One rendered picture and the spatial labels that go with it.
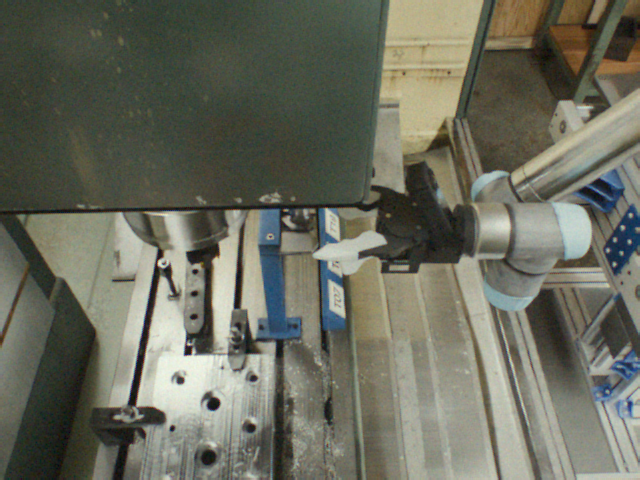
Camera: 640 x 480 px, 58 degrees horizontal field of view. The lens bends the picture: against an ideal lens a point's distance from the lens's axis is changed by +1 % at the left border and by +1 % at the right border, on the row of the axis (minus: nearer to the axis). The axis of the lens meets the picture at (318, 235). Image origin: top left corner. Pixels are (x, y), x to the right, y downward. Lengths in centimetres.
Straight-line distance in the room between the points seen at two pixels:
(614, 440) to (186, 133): 183
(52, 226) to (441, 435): 138
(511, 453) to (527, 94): 245
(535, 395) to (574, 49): 246
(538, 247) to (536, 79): 296
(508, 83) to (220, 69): 324
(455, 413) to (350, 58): 111
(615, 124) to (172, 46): 62
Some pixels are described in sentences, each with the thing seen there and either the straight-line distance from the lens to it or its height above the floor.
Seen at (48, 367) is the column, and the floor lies 82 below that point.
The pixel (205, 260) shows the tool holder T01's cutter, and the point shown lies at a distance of 78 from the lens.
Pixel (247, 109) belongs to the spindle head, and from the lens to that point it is 46.
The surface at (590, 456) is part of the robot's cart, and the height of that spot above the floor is 21.
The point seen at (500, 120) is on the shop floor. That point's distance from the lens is 334.
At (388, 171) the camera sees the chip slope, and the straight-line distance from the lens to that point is 182.
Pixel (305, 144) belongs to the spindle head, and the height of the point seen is 171.
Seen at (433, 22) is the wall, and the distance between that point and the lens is 176.
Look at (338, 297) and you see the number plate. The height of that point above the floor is 93.
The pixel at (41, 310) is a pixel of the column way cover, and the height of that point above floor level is 96.
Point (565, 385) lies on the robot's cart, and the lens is 216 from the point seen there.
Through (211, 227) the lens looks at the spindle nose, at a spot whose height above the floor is 154.
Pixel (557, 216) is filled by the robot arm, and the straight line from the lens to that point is 79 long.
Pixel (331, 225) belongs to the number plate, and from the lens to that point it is 142.
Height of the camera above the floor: 202
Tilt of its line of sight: 51 degrees down
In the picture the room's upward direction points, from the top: straight up
